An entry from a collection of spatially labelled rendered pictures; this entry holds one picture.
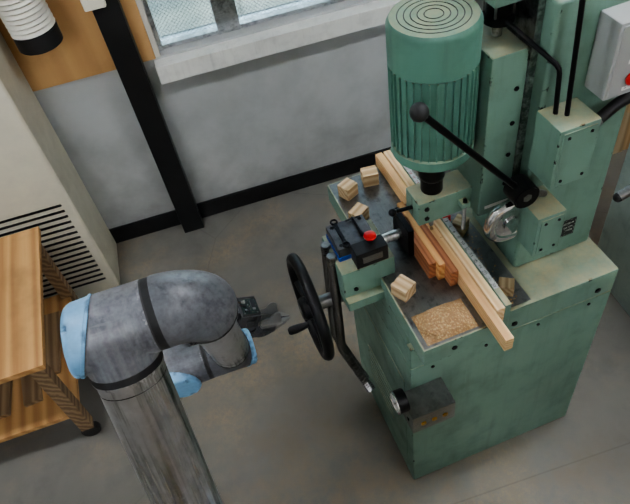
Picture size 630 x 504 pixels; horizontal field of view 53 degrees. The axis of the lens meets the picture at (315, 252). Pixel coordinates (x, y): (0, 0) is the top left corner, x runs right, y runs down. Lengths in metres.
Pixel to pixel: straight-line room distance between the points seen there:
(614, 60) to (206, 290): 0.83
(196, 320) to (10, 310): 1.44
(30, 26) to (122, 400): 1.56
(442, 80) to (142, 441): 0.80
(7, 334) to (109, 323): 1.34
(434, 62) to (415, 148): 0.21
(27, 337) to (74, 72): 1.01
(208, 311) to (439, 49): 0.60
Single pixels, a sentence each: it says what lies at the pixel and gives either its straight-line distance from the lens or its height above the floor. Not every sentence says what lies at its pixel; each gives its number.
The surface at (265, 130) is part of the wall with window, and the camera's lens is 2.86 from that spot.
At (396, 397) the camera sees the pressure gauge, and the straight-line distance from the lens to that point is 1.59.
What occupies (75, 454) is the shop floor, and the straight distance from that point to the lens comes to 2.58.
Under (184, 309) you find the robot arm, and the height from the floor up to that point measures 1.37.
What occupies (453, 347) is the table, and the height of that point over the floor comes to 0.88.
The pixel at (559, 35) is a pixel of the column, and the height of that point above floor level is 1.45.
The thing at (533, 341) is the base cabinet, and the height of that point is 0.61.
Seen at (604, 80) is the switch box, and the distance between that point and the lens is 1.33.
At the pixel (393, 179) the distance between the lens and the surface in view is 1.71.
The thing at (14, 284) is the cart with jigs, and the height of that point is 0.53.
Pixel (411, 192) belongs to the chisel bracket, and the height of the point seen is 1.07.
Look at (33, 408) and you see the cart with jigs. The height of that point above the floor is 0.18.
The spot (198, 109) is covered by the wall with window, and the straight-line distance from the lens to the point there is 2.74.
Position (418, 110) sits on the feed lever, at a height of 1.43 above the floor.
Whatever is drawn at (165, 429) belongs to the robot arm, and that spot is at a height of 1.20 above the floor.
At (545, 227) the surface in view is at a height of 1.05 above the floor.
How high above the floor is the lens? 2.10
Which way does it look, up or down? 48 degrees down
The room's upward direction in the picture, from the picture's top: 11 degrees counter-clockwise
